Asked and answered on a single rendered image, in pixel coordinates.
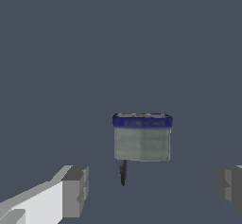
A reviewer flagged grey tub with blue lid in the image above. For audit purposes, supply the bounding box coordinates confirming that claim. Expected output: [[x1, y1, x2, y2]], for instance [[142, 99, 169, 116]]
[[112, 112, 174, 163]]

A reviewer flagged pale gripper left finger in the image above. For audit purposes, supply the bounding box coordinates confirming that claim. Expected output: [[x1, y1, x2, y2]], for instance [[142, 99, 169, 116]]
[[0, 164, 90, 224]]

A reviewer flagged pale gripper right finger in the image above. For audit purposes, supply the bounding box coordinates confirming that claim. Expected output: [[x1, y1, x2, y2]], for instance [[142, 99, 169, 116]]
[[216, 164, 242, 216]]

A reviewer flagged small dark grey peg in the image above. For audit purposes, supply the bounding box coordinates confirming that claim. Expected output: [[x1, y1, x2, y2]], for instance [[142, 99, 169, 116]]
[[118, 160, 128, 187]]

